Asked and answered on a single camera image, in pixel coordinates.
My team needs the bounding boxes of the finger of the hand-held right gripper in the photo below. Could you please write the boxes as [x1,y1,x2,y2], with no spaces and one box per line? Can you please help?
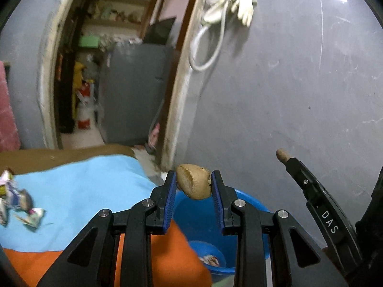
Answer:
[284,156,364,277]

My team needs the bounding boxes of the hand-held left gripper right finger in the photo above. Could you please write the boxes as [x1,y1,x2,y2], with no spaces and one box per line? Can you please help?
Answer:
[211,170,349,287]

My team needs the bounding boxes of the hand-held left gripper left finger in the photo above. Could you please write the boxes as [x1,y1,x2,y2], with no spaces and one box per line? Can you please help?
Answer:
[37,170,177,287]

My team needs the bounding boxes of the blue plastic bucket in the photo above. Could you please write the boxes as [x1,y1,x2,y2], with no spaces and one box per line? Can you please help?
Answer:
[173,187,275,276]

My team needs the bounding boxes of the brown kiwi piece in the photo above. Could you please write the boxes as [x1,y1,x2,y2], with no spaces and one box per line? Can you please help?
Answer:
[175,163,213,200]

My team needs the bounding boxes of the white red wrapper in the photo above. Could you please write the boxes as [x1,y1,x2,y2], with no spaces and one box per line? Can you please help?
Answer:
[198,254,221,267]

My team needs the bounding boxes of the pale wrapper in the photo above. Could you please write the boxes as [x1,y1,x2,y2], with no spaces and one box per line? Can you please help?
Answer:
[16,207,47,232]

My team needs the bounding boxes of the pink slipper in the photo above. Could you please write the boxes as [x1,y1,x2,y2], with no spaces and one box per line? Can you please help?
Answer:
[147,123,161,154]

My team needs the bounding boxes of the grey cabinet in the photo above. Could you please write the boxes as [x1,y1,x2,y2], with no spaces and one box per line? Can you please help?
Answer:
[98,43,178,144]

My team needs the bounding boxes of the yellow bag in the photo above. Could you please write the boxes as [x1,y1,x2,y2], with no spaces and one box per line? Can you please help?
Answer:
[72,61,86,121]

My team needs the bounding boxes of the black monitor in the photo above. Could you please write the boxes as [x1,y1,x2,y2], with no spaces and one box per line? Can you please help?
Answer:
[144,17,177,46]

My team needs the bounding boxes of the green box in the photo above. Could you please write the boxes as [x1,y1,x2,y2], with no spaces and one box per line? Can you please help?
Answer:
[79,35,101,49]

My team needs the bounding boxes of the pink checked cloth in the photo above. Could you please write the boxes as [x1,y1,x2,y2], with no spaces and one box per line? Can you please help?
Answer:
[0,61,21,152]

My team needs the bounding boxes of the wooden shelf unit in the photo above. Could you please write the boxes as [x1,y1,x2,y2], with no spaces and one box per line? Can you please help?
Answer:
[80,0,167,46]

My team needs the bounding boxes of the cream rubber gloves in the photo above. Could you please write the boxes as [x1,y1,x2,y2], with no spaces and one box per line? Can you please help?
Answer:
[230,0,258,27]

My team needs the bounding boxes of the white hose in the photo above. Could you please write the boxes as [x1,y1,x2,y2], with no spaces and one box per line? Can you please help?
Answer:
[189,0,237,72]

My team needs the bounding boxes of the pale door frame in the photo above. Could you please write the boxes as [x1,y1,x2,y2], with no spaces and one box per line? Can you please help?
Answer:
[36,0,220,174]

